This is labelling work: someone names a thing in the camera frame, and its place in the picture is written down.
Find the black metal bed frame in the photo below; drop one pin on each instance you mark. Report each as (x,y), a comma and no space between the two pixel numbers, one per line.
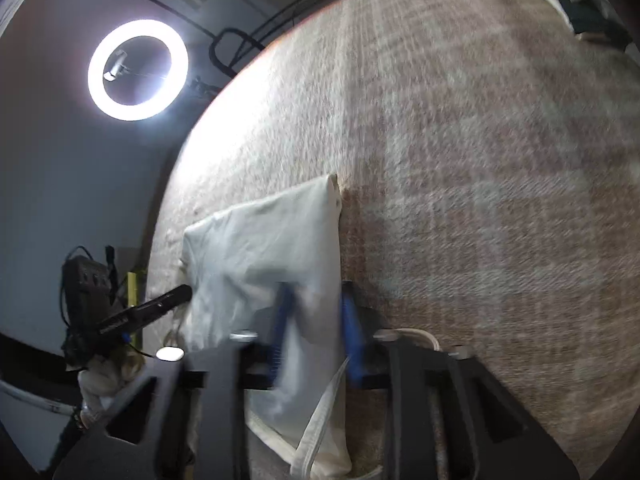
(214,55)

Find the plaid blanket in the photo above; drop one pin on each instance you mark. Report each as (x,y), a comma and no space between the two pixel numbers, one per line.
(475,185)

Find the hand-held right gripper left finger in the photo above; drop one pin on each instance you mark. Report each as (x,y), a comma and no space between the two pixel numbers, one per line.
(282,320)

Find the white camisole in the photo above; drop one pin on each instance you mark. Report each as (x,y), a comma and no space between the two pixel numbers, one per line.
(260,240)

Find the phone clamp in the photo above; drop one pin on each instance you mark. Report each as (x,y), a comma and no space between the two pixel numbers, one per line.
(114,67)

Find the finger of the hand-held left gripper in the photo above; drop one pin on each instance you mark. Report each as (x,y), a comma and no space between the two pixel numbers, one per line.
(165,302)

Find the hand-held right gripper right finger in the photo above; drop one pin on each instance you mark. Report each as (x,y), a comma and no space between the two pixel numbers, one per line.
(351,335)

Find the yellow bag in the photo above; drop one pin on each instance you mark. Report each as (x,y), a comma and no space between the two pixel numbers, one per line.
(135,290)

